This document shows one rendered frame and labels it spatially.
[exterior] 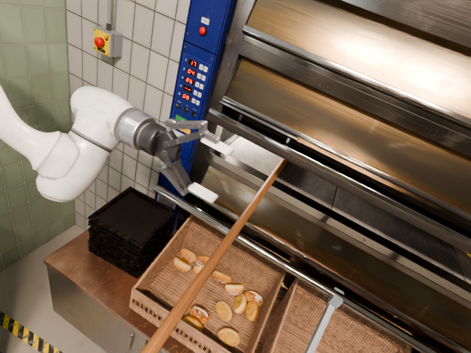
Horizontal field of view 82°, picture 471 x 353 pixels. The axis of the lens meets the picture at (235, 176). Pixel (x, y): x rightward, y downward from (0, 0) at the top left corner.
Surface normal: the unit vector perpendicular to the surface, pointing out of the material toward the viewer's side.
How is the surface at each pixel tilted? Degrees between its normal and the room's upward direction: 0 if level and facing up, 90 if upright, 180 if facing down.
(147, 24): 90
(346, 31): 70
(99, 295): 0
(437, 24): 90
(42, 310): 0
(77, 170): 63
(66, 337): 0
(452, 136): 90
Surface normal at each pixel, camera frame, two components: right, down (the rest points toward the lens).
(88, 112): -0.18, -0.11
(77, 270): 0.29, -0.77
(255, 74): -0.29, 0.13
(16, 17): 0.86, 0.47
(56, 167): 0.41, 0.21
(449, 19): -0.42, 0.42
